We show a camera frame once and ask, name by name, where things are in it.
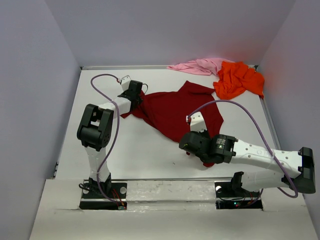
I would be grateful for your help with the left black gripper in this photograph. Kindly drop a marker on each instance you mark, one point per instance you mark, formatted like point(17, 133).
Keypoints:
point(140, 101)

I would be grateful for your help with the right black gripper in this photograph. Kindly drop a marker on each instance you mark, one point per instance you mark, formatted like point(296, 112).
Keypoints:
point(204, 132)

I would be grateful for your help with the dark red t shirt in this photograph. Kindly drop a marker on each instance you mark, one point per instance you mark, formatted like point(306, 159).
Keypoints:
point(167, 111)

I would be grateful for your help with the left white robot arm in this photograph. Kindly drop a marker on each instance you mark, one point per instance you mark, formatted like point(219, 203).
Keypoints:
point(95, 132)

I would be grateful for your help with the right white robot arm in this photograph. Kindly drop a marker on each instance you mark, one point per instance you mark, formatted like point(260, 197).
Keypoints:
point(280, 169)

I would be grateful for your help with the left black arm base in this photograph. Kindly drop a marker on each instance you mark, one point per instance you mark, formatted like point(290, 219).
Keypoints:
point(109, 195)

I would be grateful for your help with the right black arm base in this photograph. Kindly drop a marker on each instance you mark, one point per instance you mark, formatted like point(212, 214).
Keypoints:
point(231, 196)

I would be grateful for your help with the orange t shirt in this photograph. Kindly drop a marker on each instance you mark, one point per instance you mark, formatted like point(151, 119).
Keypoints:
point(235, 78)

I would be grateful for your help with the pink t shirt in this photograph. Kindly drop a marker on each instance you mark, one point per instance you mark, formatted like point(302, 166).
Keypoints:
point(202, 67)

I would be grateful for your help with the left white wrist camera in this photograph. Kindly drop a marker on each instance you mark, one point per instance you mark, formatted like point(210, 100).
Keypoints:
point(124, 82)

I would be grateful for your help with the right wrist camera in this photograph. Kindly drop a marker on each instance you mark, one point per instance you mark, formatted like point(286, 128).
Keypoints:
point(196, 122)

